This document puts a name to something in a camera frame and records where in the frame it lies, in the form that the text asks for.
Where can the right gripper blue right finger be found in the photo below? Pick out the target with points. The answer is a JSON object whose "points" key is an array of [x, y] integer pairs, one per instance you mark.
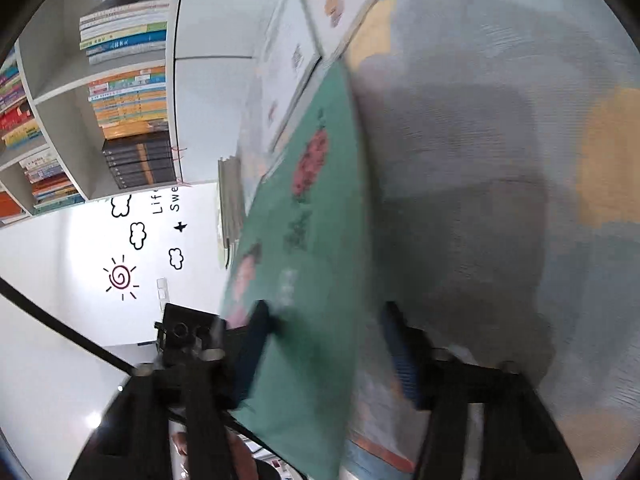
{"points": [[519, 437]]}

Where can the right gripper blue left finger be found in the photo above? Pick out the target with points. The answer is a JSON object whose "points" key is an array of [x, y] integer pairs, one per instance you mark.
{"points": [[132, 441]]}

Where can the teal green cover book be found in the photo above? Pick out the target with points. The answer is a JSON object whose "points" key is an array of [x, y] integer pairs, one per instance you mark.
{"points": [[305, 250]]}

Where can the light green illustrated book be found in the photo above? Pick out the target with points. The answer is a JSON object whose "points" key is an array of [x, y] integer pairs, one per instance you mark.
{"points": [[231, 205]]}

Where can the white fairy cover book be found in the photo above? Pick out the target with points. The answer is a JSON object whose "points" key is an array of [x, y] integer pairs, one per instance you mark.
{"points": [[286, 61]]}

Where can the row of black spine books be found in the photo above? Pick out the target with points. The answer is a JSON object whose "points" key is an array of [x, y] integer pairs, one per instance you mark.
{"points": [[145, 159]]}

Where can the row of colourful spine books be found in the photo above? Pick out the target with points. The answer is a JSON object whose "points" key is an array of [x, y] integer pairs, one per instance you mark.
{"points": [[81, 72]]}

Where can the person's left hand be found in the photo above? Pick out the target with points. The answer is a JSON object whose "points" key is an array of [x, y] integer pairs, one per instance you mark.
{"points": [[245, 465]]}

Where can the white bookshelf unit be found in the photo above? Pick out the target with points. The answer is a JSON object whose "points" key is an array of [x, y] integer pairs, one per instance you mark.
{"points": [[211, 60]]}

